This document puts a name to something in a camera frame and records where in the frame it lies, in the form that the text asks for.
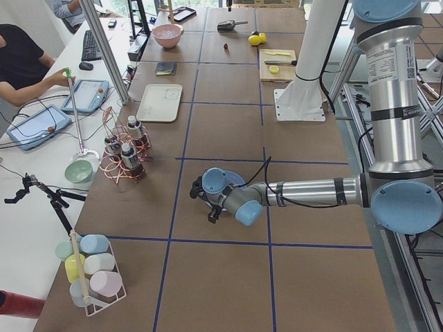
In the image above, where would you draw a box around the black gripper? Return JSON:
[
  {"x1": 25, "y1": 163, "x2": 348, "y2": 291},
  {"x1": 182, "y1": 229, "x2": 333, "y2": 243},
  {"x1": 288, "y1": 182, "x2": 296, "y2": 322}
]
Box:
[{"x1": 190, "y1": 176, "x2": 222, "y2": 223}]

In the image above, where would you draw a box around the blue plate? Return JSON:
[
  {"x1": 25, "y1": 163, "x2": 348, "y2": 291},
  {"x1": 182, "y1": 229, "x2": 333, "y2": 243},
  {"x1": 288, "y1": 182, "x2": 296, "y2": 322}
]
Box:
[{"x1": 202, "y1": 167, "x2": 246, "y2": 214}]

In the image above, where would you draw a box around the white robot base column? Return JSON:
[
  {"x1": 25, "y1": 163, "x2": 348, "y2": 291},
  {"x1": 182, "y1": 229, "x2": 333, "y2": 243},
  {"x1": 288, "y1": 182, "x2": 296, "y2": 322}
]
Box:
[{"x1": 275, "y1": 0, "x2": 347, "y2": 122}]

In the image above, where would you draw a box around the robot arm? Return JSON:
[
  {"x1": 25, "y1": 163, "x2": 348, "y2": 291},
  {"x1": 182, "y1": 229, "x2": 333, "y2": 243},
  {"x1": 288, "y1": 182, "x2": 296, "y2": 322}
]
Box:
[{"x1": 190, "y1": 1, "x2": 442, "y2": 234}]

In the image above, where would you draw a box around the dark drink bottle two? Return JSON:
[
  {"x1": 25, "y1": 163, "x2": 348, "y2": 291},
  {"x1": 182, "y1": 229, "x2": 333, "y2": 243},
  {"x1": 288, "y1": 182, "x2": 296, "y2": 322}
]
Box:
[{"x1": 121, "y1": 143, "x2": 145, "y2": 178}]

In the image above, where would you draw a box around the dark drink bottle one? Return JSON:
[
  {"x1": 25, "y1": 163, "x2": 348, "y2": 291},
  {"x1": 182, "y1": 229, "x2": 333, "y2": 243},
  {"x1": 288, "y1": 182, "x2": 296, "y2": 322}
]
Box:
[{"x1": 127, "y1": 116, "x2": 147, "y2": 147}]

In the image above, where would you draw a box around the dark drink bottle three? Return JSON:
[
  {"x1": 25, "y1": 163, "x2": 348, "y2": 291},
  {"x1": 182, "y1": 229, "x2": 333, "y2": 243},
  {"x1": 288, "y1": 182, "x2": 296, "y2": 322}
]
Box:
[{"x1": 105, "y1": 135, "x2": 122, "y2": 161}]

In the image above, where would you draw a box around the cream bear tray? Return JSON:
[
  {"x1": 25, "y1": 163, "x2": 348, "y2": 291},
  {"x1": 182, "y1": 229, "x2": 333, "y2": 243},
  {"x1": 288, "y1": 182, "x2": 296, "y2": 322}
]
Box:
[{"x1": 136, "y1": 84, "x2": 183, "y2": 122}]

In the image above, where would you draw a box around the blue cup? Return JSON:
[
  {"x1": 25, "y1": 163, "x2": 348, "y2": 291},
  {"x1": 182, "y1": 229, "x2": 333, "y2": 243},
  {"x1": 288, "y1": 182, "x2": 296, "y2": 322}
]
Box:
[{"x1": 80, "y1": 234, "x2": 109, "y2": 255}]

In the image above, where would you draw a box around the green bowl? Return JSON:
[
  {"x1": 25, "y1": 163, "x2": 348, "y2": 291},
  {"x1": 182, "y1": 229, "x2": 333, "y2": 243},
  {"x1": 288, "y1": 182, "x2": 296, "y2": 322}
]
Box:
[{"x1": 64, "y1": 160, "x2": 93, "y2": 183}]

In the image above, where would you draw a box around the white cup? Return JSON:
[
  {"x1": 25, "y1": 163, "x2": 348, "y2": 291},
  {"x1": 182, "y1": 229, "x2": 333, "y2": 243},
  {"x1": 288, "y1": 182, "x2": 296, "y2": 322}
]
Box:
[{"x1": 84, "y1": 252, "x2": 116, "y2": 275}]

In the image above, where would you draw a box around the grey folded cloth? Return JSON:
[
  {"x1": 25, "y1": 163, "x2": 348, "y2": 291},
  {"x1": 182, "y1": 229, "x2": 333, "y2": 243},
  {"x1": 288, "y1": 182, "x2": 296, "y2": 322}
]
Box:
[{"x1": 155, "y1": 62, "x2": 177, "y2": 76}]

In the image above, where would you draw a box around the pink cup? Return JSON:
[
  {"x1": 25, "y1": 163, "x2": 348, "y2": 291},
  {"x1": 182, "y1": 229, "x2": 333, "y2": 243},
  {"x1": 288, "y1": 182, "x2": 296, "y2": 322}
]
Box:
[{"x1": 89, "y1": 270, "x2": 123, "y2": 297}]

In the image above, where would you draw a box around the wooden cutting board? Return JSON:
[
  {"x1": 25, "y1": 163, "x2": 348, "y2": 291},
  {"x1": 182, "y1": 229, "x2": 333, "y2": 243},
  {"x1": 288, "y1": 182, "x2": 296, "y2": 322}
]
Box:
[{"x1": 259, "y1": 49, "x2": 297, "y2": 82}]

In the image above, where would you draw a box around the far tablet blue case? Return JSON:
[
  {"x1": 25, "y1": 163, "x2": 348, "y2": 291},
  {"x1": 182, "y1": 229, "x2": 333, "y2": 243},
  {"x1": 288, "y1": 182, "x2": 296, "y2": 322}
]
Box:
[{"x1": 73, "y1": 79, "x2": 109, "y2": 114}]

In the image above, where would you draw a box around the tablet blue case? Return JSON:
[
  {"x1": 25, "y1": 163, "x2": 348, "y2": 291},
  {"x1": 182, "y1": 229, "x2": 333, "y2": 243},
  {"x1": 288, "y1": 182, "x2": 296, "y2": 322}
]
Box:
[
  {"x1": 6, "y1": 104, "x2": 72, "y2": 151},
  {"x1": 73, "y1": 79, "x2": 109, "y2": 114}
]

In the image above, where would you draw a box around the yellow cup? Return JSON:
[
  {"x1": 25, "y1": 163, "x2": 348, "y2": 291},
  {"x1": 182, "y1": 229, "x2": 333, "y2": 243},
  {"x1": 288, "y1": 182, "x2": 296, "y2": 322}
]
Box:
[{"x1": 64, "y1": 254, "x2": 80, "y2": 284}]

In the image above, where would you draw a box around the steel cylinder tool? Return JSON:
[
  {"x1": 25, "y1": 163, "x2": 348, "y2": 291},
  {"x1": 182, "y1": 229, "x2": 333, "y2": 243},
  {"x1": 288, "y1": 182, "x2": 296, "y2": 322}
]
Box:
[{"x1": 264, "y1": 60, "x2": 298, "y2": 66}]

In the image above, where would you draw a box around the pink bowl with ice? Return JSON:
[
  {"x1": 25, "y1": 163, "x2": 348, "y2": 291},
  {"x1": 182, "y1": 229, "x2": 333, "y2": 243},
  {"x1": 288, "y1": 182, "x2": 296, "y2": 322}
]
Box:
[{"x1": 152, "y1": 24, "x2": 184, "y2": 48}]

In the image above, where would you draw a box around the whole yellow lemon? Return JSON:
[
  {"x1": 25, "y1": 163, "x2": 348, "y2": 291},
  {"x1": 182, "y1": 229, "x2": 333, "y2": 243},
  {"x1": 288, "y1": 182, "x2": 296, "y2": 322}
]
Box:
[{"x1": 248, "y1": 35, "x2": 262, "y2": 46}]

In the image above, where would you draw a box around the yellow plastic knife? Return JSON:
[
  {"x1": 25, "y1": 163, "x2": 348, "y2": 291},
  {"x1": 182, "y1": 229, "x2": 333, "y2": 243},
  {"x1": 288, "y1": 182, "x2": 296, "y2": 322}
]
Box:
[{"x1": 264, "y1": 51, "x2": 291, "y2": 57}]

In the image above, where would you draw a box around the metal scoop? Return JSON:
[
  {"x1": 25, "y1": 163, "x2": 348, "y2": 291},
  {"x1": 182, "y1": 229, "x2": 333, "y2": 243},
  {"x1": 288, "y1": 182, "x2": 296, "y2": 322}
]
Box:
[{"x1": 217, "y1": 20, "x2": 248, "y2": 32}]

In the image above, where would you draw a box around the black mouse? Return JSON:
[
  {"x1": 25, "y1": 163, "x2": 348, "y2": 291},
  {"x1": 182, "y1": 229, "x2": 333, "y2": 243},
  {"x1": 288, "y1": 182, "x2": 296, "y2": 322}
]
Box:
[{"x1": 78, "y1": 62, "x2": 94, "y2": 71}]

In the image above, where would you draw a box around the near tablet blue case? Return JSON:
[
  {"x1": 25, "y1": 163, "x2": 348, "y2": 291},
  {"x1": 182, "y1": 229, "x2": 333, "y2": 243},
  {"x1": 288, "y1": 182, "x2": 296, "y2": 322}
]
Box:
[{"x1": 6, "y1": 104, "x2": 72, "y2": 151}]

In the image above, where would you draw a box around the black mini tripod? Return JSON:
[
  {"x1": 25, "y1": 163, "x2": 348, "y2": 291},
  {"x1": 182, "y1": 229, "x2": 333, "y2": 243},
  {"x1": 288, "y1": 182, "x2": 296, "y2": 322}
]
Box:
[{"x1": 4, "y1": 174, "x2": 86, "y2": 234}]

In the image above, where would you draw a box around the black keyboard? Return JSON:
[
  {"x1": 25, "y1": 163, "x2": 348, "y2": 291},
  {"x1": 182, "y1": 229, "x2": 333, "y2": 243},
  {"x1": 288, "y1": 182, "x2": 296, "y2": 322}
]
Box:
[{"x1": 81, "y1": 30, "x2": 102, "y2": 62}]

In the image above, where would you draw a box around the seated person black shirt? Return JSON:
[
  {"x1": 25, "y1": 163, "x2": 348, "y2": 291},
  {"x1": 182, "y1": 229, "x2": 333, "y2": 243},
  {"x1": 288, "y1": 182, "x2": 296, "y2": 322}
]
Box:
[{"x1": 1, "y1": 24, "x2": 74, "y2": 107}]

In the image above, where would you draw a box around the copper wire bottle rack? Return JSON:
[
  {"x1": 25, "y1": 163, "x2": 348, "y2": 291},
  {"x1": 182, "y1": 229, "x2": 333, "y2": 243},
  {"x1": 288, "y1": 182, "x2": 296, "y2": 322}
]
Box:
[{"x1": 99, "y1": 107, "x2": 152, "y2": 183}]

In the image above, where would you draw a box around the white wire cup rack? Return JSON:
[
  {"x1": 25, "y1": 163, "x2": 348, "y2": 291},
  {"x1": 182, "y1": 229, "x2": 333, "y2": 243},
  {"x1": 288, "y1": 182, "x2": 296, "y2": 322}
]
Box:
[{"x1": 69, "y1": 230, "x2": 127, "y2": 317}]

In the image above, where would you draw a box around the aluminium frame post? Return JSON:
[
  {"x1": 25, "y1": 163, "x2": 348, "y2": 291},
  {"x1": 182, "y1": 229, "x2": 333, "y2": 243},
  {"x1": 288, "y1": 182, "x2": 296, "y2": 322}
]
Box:
[{"x1": 79, "y1": 0, "x2": 130, "y2": 105}]

